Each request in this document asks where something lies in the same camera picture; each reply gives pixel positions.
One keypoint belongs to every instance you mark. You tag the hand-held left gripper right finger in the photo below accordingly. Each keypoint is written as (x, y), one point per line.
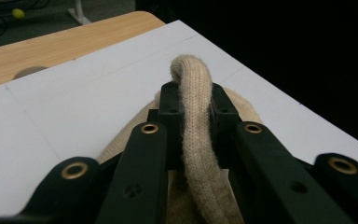
(267, 174)

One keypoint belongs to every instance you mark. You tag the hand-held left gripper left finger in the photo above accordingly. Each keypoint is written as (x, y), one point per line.
(143, 174)

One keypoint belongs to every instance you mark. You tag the yellow tennis ball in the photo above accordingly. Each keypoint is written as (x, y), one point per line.
(18, 13)

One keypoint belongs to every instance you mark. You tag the beige knit sweater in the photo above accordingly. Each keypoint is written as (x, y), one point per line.
(197, 124)

